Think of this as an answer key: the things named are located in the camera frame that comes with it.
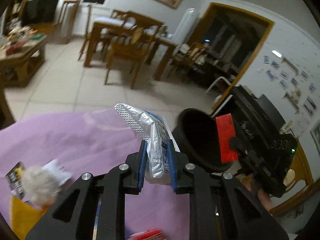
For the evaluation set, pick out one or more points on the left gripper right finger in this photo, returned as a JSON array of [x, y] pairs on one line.
[[221, 207]]

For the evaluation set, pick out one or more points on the battery blister card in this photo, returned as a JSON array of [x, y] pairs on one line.
[[14, 179]]

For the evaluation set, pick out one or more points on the purple tablecloth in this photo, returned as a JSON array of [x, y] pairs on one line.
[[93, 142]]

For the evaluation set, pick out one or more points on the front wooden dining chair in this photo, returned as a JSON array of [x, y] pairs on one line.
[[143, 31]]

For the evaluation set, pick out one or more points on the black trash bin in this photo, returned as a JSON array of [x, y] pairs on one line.
[[196, 136]]

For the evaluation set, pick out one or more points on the wooden coffee table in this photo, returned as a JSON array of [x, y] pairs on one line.
[[18, 69]]

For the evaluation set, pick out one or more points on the left side dining chair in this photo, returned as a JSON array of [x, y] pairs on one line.
[[87, 33]]

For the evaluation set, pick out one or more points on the wooden dining table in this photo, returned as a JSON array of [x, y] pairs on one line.
[[113, 25]]

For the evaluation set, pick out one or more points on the far right wooden chair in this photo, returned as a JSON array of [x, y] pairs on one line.
[[187, 60]]

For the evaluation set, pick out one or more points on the red milk carton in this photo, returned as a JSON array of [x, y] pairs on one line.
[[226, 131], [152, 234]]

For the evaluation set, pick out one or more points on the white crumpled tissue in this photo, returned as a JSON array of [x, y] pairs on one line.
[[40, 186]]

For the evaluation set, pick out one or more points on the white standing air conditioner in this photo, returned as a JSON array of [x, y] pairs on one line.
[[185, 27]]

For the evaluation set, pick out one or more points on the black television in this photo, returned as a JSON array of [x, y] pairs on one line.
[[39, 11]]

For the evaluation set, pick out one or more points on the person's right hand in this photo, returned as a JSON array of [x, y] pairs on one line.
[[259, 193]]

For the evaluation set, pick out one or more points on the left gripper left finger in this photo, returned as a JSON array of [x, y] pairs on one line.
[[94, 206]]

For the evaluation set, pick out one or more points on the orange snack wrapper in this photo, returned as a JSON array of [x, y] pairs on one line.
[[23, 216]]

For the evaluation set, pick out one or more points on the wooden plant stand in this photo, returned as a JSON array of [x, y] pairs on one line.
[[66, 20]]

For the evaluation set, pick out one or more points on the silver foil pouch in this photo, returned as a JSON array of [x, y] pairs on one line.
[[154, 129]]

